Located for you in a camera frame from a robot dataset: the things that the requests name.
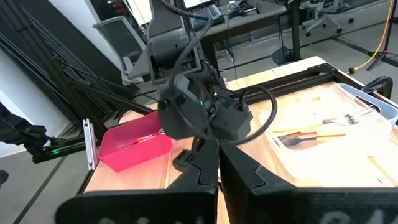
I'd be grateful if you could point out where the pink plastic bin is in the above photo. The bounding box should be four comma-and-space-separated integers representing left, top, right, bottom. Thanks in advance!
98, 110, 174, 172

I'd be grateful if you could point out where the black desk gadget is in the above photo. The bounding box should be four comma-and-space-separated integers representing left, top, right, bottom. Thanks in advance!
228, 1, 261, 17

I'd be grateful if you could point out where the white office chair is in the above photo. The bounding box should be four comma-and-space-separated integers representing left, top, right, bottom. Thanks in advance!
300, 0, 356, 39

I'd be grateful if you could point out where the grey office chair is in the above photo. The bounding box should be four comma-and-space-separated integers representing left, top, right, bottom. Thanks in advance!
92, 16, 149, 86

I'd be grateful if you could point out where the black device with green light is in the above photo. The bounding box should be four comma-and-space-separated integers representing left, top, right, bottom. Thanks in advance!
0, 102, 68, 164

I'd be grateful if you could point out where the black floor box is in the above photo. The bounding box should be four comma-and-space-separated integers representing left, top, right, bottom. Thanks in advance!
270, 46, 295, 66

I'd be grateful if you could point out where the grey desk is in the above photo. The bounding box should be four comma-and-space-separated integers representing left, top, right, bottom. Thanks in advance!
127, 0, 289, 82

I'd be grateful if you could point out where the desk computer screen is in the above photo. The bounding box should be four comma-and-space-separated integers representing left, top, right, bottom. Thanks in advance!
181, 0, 218, 11

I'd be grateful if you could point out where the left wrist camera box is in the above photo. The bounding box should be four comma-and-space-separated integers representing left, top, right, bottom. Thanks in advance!
210, 101, 253, 141

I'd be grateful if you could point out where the black tripod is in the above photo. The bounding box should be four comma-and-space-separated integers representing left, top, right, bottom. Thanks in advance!
366, 0, 398, 72

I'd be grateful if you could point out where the silver aluminium bracket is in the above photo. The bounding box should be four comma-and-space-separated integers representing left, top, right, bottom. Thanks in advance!
82, 118, 98, 172

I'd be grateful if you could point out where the yellow cable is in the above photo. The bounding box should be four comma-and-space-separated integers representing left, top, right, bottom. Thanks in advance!
348, 0, 396, 75

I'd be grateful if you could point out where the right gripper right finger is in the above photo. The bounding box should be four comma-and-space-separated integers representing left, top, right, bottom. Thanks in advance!
220, 141, 398, 224

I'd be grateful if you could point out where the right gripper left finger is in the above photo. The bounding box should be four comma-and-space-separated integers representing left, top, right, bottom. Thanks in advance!
55, 139, 218, 224

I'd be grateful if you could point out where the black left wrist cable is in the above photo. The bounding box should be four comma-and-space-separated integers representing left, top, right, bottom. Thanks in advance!
161, 0, 278, 147

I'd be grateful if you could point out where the clear plastic bin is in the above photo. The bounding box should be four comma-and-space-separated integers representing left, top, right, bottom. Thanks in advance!
267, 82, 398, 187

